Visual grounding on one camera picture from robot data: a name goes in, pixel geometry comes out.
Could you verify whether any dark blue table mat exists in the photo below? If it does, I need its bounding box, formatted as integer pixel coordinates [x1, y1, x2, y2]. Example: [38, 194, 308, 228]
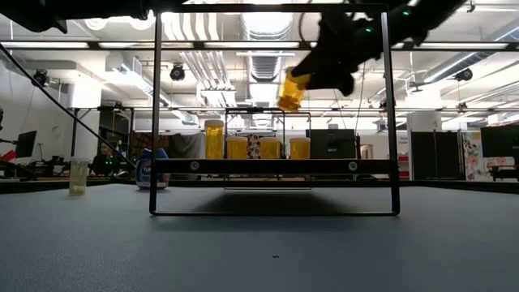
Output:
[0, 184, 519, 292]

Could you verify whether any large black screen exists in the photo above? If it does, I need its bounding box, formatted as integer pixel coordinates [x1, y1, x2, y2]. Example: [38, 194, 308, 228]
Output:
[480, 123, 519, 159]

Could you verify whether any black room partition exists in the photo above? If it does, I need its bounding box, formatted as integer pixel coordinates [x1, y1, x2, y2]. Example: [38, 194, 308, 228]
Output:
[410, 131, 465, 182]

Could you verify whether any black cabinet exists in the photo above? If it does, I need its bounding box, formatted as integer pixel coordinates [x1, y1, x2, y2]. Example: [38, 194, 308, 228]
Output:
[306, 129, 358, 160]

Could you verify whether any black metal stand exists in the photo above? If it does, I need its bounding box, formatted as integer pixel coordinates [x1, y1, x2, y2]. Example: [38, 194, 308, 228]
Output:
[66, 105, 135, 171]

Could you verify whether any wooden shelf with black frame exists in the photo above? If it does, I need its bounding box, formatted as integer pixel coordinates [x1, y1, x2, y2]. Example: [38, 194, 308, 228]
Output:
[148, 2, 401, 217]

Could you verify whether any black computer monitor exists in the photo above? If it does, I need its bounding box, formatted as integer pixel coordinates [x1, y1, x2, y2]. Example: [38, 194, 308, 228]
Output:
[14, 130, 37, 159]

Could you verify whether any large orange pill bottle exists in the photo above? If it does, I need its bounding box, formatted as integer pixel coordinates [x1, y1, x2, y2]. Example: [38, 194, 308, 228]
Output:
[277, 67, 312, 113]

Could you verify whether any medium orange pill bottle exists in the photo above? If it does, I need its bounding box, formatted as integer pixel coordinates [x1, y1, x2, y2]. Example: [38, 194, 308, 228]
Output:
[289, 136, 311, 160]
[259, 136, 281, 160]
[225, 136, 249, 160]

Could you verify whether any grey tarp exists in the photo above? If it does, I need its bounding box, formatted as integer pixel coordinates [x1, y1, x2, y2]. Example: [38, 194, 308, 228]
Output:
[168, 132, 206, 160]

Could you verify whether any person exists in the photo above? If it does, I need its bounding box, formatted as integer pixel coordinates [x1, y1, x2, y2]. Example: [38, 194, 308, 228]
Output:
[89, 140, 122, 178]

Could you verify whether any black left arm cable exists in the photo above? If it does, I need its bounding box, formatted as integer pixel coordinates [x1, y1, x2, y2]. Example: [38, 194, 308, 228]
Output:
[0, 42, 138, 170]

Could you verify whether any black ceiling spotlight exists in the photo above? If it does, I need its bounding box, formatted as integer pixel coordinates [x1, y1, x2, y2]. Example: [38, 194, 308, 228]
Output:
[169, 62, 187, 82]
[31, 68, 50, 88]
[453, 67, 474, 83]

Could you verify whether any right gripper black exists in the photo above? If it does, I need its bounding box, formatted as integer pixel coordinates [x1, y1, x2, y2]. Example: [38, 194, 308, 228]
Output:
[291, 10, 384, 97]

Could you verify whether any silver ventilation duct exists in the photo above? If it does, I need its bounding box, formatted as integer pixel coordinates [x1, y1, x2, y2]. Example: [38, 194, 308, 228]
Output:
[238, 11, 295, 131]

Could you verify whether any small clear pill bottle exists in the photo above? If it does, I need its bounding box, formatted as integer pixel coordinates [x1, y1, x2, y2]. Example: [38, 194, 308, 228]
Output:
[68, 157, 90, 198]

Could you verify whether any small orange pill bottle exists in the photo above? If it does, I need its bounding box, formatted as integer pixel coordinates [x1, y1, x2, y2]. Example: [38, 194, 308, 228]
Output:
[204, 118, 225, 160]

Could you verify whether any floral pattern panel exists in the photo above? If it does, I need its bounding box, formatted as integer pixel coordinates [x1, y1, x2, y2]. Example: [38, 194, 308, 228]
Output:
[247, 133, 261, 160]

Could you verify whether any blue-capped antacid bottle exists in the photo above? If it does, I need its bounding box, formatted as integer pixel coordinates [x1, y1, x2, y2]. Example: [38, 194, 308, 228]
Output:
[135, 148, 170, 191]

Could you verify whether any black metal rig frame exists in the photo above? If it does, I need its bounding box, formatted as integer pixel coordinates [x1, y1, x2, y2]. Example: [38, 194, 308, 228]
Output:
[0, 177, 519, 195]

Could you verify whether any floral poster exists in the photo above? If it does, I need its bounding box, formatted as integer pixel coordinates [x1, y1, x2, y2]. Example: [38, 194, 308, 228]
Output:
[461, 131, 490, 182]

